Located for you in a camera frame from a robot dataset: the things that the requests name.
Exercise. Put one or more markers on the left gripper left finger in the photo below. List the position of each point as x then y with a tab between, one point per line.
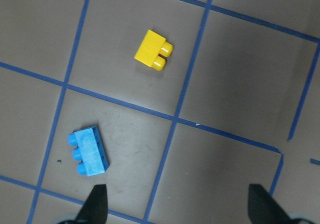
95	208

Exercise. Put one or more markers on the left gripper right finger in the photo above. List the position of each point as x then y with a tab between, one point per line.
263	209

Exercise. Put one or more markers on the blue three-stud block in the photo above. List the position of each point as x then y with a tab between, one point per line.
89	151

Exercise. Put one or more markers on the yellow two-stud block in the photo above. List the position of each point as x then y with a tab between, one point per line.
153	51

